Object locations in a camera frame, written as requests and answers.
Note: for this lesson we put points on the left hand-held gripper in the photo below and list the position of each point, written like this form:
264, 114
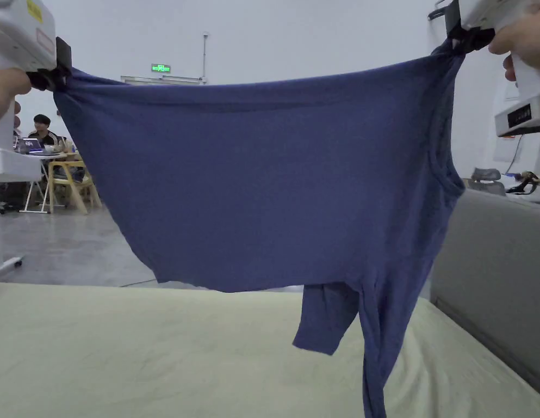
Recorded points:
17, 39

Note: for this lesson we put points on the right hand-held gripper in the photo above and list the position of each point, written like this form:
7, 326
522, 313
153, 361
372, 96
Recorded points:
528, 102

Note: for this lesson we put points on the dark blue shirt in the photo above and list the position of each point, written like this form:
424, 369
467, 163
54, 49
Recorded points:
261, 174

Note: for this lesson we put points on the person's left hand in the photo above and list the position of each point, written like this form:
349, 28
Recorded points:
6, 89

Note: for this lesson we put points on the person's right hand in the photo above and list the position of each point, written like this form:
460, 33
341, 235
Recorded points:
522, 32

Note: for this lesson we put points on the green exit sign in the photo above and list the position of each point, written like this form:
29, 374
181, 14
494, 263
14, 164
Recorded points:
161, 68

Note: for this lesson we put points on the grey padded headboard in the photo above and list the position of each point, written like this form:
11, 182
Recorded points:
491, 270

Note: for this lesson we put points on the bed with pale green sheet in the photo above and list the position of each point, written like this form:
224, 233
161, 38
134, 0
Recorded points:
143, 348

